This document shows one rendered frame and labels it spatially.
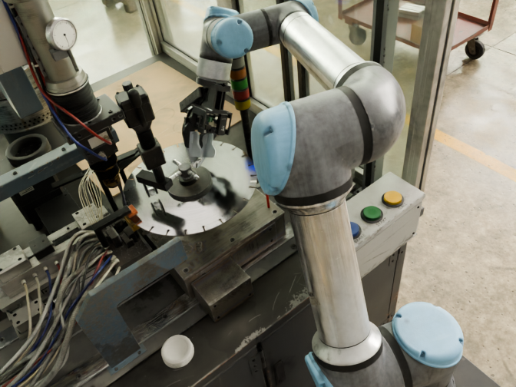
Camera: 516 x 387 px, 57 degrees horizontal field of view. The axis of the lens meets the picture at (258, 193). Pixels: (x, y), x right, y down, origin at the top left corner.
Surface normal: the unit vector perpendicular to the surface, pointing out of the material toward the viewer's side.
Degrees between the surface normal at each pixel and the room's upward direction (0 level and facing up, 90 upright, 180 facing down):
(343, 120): 40
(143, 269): 90
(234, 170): 0
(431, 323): 8
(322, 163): 65
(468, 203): 0
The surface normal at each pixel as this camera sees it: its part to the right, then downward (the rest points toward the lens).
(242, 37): 0.26, 0.34
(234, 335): -0.11, -0.70
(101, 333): 0.61, 0.51
